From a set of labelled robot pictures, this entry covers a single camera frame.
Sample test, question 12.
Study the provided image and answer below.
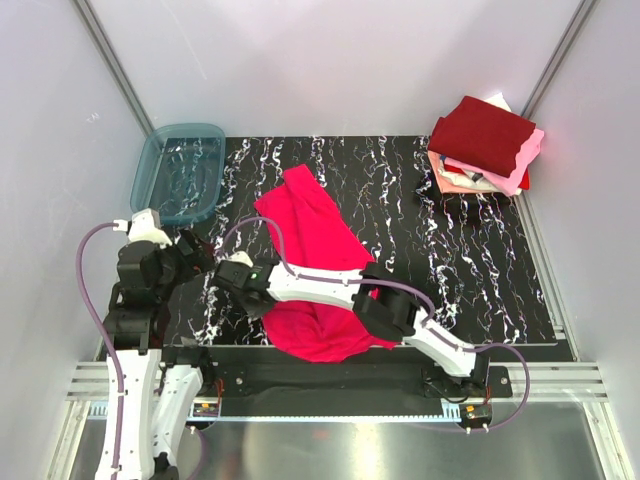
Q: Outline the light pink folded shirt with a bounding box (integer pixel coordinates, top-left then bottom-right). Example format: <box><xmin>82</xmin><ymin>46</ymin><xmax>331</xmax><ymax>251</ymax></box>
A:
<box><xmin>445</xmin><ymin>129</ymin><xmax>545</xmax><ymax>196</ymax></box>

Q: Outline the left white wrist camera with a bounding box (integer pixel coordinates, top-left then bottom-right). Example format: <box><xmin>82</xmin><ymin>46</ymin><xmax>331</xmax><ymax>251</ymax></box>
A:
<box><xmin>127</xmin><ymin>208</ymin><xmax>173</xmax><ymax>248</ymax></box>

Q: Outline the red folded shirt bottom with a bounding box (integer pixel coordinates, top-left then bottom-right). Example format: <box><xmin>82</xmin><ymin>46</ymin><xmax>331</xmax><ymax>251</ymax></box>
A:
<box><xmin>516</xmin><ymin>168</ymin><xmax>530</xmax><ymax>191</ymax></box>

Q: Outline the bright pink t shirt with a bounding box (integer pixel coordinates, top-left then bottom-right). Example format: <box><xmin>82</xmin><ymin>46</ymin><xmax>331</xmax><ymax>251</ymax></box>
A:
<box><xmin>254</xmin><ymin>165</ymin><xmax>396</xmax><ymax>363</ymax></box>

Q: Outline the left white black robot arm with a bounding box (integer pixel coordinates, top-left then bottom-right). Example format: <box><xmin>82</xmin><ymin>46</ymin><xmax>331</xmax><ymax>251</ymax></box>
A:
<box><xmin>95</xmin><ymin>230</ymin><xmax>216</xmax><ymax>479</ymax></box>

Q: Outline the translucent blue plastic basin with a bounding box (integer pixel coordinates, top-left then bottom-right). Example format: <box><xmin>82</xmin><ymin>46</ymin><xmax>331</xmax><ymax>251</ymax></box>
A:
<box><xmin>130</xmin><ymin>123</ymin><xmax>226</xmax><ymax>226</ymax></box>

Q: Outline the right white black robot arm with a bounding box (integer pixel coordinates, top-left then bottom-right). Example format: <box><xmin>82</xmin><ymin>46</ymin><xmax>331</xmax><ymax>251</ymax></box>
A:
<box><xmin>214</xmin><ymin>255</ymin><xmax>490</xmax><ymax>397</ymax></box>

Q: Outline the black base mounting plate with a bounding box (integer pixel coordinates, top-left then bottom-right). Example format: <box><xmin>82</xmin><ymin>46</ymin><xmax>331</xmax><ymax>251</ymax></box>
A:
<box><xmin>162</xmin><ymin>346</ymin><xmax>513</xmax><ymax>419</ymax></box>

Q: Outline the peach folded shirt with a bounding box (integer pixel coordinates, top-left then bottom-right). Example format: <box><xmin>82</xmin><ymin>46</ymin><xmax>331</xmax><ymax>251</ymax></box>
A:
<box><xmin>428</xmin><ymin>151</ymin><xmax>493</xmax><ymax>194</ymax></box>

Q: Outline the dark red folded shirt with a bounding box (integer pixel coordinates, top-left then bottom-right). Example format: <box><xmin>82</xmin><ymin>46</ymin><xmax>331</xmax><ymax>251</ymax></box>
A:
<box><xmin>429</xmin><ymin>96</ymin><xmax>536</xmax><ymax>177</ymax></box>

